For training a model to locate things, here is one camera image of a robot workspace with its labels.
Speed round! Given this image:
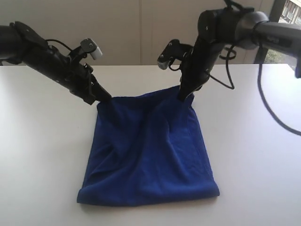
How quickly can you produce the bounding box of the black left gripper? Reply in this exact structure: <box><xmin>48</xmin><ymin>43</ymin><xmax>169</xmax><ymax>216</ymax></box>
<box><xmin>54</xmin><ymin>61</ymin><xmax>111</xmax><ymax>105</ymax></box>

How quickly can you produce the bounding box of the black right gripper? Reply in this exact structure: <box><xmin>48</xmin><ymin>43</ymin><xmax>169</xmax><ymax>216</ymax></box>
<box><xmin>177</xmin><ymin>42</ymin><xmax>223</xmax><ymax>102</ymax></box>

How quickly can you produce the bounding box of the blue microfiber towel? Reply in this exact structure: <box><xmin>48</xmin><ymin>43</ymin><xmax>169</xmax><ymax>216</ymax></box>
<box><xmin>77</xmin><ymin>86</ymin><xmax>220</xmax><ymax>206</ymax></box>

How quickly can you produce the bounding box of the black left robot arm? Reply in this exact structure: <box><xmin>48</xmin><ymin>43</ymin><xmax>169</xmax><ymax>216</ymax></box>
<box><xmin>0</xmin><ymin>21</ymin><xmax>111</xmax><ymax>105</ymax></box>

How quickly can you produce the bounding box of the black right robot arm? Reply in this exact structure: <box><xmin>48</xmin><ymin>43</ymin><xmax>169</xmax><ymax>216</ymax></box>
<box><xmin>178</xmin><ymin>8</ymin><xmax>301</xmax><ymax>101</ymax></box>

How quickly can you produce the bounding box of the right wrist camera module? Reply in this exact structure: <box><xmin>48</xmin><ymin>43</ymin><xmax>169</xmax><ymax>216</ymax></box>
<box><xmin>157</xmin><ymin>39</ymin><xmax>193</xmax><ymax>71</ymax></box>

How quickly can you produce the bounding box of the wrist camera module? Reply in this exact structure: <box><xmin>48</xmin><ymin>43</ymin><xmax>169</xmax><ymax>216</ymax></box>
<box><xmin>157</xmin><ymin>39</ymin><xmax>193</xmax><ymax>71</ymax></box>
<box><xmin>69</xmin><ymin>38</ymin><xmax>103</xmax><ymax>63</ymax></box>

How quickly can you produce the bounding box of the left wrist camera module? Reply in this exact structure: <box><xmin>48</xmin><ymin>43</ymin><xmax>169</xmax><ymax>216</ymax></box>
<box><xmin>69</xmin><ymin>38</ymin><xmax>103</xmax><ymax>63</ymax></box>

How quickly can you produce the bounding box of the dark window frame post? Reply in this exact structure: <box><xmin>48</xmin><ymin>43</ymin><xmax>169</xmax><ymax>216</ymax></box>
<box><xmin>254</xmin><ymin>0</ymin><xmax>286</xmax><ymax>64</ymax></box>

